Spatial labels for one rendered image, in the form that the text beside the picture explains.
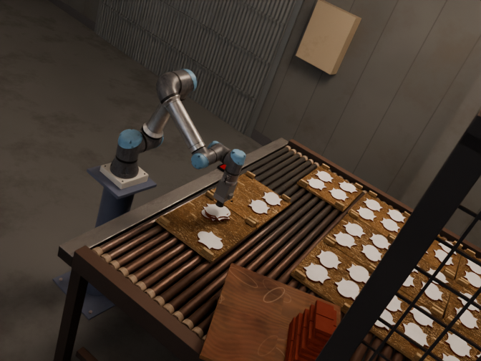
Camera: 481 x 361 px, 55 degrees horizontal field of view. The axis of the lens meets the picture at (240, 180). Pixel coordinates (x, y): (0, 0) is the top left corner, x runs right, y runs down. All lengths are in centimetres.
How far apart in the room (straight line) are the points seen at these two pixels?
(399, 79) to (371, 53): 38
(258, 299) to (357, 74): 339
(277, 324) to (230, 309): 19
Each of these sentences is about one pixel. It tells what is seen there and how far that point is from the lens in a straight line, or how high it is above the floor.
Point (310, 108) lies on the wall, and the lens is 515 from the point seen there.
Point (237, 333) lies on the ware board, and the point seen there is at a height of 104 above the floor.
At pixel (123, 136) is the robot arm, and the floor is 113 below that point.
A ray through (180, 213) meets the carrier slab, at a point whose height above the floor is 94.
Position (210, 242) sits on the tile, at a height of 95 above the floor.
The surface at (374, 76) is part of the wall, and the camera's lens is 482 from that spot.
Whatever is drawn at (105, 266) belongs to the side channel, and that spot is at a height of 95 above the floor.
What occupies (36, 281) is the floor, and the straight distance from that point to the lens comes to 314.
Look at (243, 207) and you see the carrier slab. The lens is 253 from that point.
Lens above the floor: 230
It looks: 30 degrees down
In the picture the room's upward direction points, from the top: 22 degrees clockwise
